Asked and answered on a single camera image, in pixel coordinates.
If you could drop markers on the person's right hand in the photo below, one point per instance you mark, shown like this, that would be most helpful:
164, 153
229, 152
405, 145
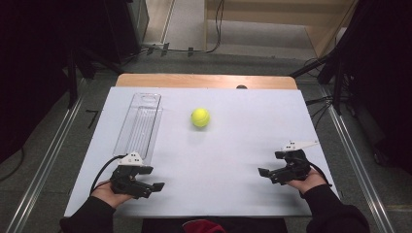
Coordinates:
309, 184

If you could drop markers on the metal floor rail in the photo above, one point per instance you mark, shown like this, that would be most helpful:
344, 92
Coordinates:
356, 161
48, 161

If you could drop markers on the black curtain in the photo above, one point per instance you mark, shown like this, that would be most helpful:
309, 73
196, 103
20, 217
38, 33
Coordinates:
382, 81
29, 64

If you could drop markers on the yellow tennis ball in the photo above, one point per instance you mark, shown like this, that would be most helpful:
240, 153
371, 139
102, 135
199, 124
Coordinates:
200, 117

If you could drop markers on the red cloth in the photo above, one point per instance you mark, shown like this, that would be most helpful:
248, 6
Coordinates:
204, 227

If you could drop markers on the black tripod stand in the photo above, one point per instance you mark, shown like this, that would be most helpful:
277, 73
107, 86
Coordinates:
324, 64

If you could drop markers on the dark cabinet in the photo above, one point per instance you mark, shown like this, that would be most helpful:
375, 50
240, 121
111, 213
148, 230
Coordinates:
128, 29

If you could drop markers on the clear plastic tray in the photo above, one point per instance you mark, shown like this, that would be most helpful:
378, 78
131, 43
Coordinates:
139, 126

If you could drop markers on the person's left hand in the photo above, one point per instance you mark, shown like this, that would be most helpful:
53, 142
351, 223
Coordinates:
106, 194

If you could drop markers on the person's black clothing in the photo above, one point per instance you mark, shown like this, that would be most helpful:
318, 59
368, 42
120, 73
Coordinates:
259, 226

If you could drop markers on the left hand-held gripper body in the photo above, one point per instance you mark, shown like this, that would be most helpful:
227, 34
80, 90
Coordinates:
126, 181

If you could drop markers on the black metal stand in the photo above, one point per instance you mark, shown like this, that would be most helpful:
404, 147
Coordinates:
72, 81

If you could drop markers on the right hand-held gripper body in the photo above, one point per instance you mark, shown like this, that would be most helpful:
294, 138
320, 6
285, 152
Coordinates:
294, 168

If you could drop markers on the white table cover board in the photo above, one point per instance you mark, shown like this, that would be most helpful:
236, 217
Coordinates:
226, 155

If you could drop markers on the light wooden shelf unit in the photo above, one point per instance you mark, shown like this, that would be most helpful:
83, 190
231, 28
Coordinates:
291, 16

